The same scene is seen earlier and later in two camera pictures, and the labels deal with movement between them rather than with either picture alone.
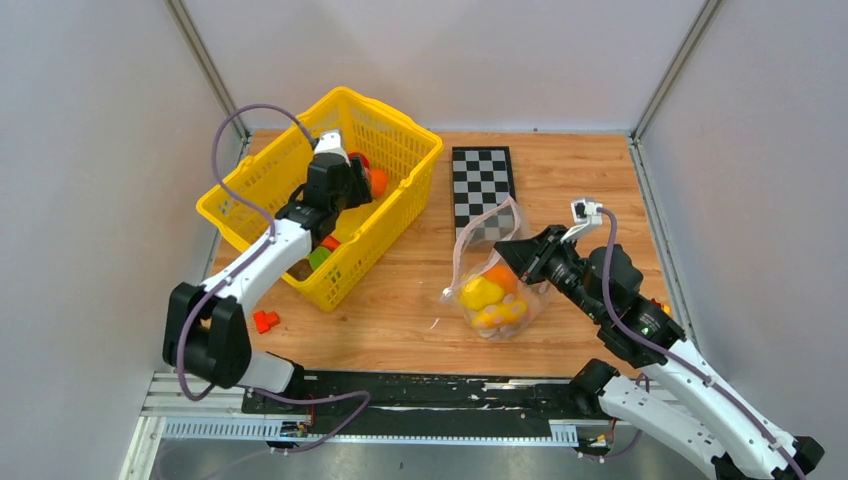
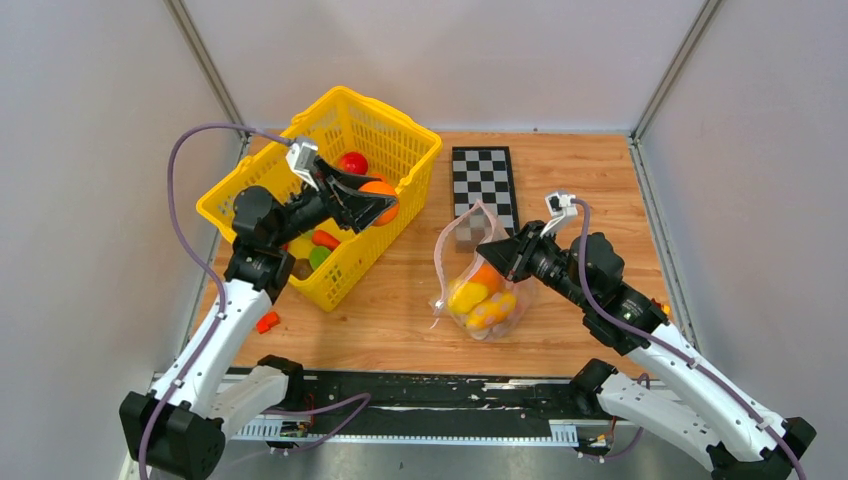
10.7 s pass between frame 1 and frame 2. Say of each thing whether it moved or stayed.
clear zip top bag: moved
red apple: stayed
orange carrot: stayed
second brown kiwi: stayed
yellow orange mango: moved
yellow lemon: moved
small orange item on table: stayed
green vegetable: stayed
